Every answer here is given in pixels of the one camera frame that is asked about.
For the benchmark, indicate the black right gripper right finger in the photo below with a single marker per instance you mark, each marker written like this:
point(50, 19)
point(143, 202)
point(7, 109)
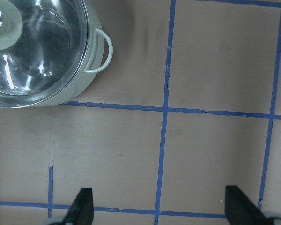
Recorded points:
point(240, 210)

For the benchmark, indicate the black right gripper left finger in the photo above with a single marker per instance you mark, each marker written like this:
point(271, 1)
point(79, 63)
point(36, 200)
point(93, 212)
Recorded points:
point(81, 211)

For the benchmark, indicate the glass pot lid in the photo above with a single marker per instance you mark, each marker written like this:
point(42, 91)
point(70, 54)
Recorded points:
point(37, 47)

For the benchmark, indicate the sage green cooking pot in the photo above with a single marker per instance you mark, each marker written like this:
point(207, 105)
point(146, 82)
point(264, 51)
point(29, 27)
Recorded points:
point(84, 82)

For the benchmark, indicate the brown paper table cover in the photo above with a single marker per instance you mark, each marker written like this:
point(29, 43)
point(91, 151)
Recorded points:
point(190, 103)

